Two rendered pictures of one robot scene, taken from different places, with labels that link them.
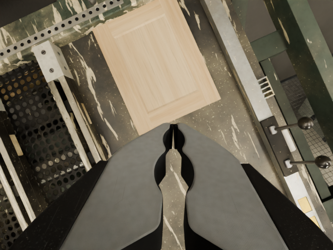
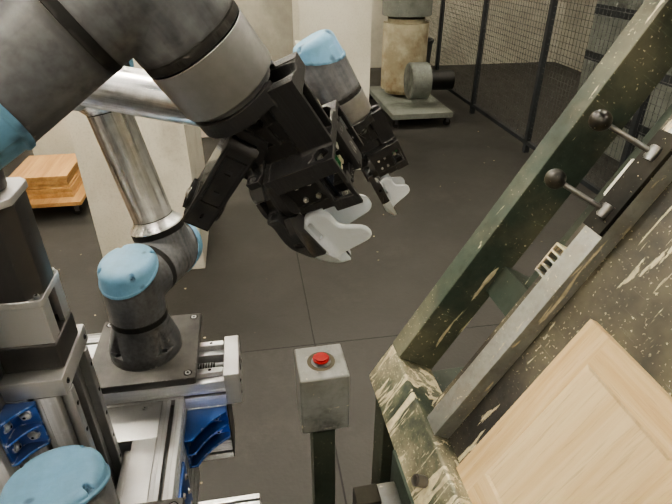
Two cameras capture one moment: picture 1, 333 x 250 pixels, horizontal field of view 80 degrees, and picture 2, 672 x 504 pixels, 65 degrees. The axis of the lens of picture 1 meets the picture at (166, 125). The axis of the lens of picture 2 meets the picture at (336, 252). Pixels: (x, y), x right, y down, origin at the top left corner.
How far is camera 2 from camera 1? 0.49 m
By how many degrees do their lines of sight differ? 68
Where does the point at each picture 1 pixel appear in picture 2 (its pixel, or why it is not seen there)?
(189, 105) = (620, 371)
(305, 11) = (452, 269)
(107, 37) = not seen: outside the picture
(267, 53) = (516, 288)
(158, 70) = (575, 460)
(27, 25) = not seen: outside the picture
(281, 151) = (636, 175)
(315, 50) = (488, 230)
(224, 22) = (477, 366)
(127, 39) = not seen: outside the picture
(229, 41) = (499, 346)
